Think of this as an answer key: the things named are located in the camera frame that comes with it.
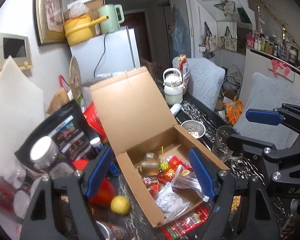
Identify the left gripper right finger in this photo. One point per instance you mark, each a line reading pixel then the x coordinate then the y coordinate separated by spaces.
pixel 205 172

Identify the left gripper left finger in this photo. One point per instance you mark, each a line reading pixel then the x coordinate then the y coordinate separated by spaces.
pixel 94 173

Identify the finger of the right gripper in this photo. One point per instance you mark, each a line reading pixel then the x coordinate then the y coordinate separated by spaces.
pixel 264 117

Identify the silver foil snack pack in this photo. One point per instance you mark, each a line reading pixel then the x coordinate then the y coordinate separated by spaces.
pixel 184 178

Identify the white patterned snack bag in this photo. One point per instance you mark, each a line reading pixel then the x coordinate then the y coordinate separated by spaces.
pixel 170 203

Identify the red snack packet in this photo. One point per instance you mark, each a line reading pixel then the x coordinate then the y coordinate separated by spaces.
pixel 186 223

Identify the red yellow candy bag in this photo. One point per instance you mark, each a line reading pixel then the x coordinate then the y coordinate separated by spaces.
pixel 168 175

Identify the gold Dove chocolate box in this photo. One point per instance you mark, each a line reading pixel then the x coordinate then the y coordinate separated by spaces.
pixel 150 164

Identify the blue tablet tube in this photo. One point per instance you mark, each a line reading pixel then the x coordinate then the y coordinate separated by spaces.
pixel 100 149

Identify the red plastic container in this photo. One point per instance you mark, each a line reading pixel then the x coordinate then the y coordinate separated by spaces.
pixel 106 191

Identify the glass mug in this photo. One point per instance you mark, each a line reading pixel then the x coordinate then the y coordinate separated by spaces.
pixel 220 148

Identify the orange snack bag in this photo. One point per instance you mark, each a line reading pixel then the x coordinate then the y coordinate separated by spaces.
pixel 233 111

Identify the yellow lemon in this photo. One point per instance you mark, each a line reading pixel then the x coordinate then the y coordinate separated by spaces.
pixel 120 205

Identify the yellow lollipop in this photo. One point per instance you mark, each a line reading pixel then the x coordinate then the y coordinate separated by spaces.
pixel 164 164

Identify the black coffee bag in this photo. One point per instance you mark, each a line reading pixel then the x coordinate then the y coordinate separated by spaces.
pixel 68 129

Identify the steel bowl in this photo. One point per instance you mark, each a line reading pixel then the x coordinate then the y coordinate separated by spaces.
pixel 195 128

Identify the cardboard box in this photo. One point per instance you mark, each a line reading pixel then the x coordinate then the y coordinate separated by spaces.
pixel 137 120

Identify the white lid jar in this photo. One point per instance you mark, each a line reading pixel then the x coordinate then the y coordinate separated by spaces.
pixel 44 153

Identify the grey leaf pattern cushion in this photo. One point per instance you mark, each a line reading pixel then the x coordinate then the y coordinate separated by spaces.
pixel 205 81

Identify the woven rattan fan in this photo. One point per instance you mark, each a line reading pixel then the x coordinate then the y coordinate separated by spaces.
pixel 75 78

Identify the red white snack bag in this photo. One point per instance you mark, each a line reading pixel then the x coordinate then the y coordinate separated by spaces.
pixel 183 67

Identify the white thermos jug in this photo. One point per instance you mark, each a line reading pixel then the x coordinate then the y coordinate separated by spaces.
pixel 173 86

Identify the white foam board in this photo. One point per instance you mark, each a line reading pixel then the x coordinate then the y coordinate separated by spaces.
pixel 21 111

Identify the white refrigerator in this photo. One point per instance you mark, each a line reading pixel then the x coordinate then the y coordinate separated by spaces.
pixel 105 54

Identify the yellow pot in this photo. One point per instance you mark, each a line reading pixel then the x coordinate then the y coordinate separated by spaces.
pixel 81 28

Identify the green electric kettle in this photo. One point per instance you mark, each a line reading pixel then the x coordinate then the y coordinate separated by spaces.
pixel 115 17

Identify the framed picture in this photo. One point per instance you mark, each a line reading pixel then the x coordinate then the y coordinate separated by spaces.
pixel 48 21

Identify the wall intercom panel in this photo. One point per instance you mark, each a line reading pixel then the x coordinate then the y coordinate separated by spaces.
pixel 18 47

